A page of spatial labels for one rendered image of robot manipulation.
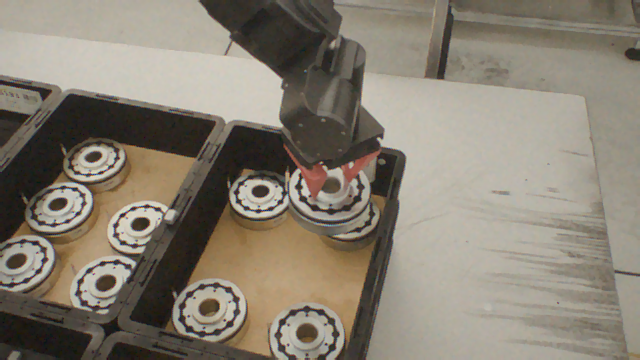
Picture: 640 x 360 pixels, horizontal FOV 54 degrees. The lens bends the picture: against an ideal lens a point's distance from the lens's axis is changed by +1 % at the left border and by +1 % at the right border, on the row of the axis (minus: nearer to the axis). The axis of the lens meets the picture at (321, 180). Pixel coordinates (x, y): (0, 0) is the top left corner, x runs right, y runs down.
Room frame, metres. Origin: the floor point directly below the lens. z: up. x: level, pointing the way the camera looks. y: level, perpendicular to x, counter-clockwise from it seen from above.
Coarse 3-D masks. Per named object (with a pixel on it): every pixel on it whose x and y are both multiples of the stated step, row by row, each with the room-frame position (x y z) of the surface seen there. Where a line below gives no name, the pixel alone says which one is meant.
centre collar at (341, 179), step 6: (330, 174) 0.53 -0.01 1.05; (336, 174) 0.53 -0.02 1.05; (336, 180) 0.52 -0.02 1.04; (342, 180) 0.52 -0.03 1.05; (342, 186) 0.51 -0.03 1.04; (348, 186) 0.51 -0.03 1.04; (324, 192) 0.50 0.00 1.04; (336, 192) 0.50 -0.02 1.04; (342, 192) 0.50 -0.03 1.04; (348, 192) 0.50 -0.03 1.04; (318, 198) 0.49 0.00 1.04; (324, 198) 0.49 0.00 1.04; (330, 198) 0.49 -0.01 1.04; (336, 198) 0.49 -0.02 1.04; (342, 198) 0.49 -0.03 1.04
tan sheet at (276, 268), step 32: (224, 224) 0.62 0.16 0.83; (288, 224) 0.62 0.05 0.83; (224, 256) 0.56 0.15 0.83; (256, 256) 0.56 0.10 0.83; (288, 256) 0.56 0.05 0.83; (320, 256) 0.56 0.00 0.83; (352, 256) 0.56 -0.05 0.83; (256, 288) 0.50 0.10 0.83; (288, 288) 0.50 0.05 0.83; (320, 288) 0.50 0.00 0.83; (352, 288) 0.50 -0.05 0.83; (256, 320) 0.45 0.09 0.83; (352, 320) 0.45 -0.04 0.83; (256, 352) 0.40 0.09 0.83
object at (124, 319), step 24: (240, 120) 0.76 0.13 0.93; (216, 144) 0.70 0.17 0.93; (192, 192) 0.60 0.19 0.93; (384, 216) 0.56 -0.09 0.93; (168, 240) 0.51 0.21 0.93; (384, 240) 0.51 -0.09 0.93; (144, 288) 0.44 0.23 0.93; (120, 312) 0.40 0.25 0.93; (360, 312) 0.41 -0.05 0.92; (144, 336) 0.37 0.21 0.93; (168, 336) 0.37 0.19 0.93; (360, 336) 0.37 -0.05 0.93
